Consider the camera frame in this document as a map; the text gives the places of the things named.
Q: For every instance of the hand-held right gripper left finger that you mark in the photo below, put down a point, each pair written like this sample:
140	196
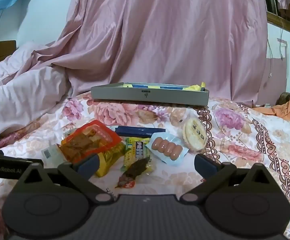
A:
85	166

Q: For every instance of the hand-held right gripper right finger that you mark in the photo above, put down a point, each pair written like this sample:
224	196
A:
205	166

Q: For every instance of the gold foil snack packet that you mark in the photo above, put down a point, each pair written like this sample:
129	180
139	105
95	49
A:
110	157

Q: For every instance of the red spicy snack packet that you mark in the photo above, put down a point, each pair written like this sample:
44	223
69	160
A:
90	140

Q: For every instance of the round rice cracker packet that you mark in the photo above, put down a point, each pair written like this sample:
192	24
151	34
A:
193	132

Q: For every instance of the clear sausage packet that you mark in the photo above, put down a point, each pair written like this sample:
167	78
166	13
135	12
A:
165	147

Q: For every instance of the green yellow snack packet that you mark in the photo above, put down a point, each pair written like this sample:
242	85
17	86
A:
132	152

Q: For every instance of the brown dried meat packet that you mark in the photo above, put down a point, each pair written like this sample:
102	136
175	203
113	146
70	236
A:
135	170

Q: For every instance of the dark blue stick packet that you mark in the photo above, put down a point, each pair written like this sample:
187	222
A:
140	131

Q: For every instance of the grey cardboard box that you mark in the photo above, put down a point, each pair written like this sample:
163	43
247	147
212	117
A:
160	96

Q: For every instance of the floral bedsheet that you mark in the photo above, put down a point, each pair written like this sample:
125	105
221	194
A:
235	130

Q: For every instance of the pale pink quilt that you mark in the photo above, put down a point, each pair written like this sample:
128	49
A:
22	100

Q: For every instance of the crumpled yellow paper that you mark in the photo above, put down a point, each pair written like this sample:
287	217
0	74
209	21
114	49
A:
193	87

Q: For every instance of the orange cloth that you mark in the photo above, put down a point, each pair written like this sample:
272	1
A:
285	112

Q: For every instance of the dark brown cloth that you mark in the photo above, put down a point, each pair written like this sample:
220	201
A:
285	98

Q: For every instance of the pink satin sheet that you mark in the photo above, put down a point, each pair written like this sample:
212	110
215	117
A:
160	30

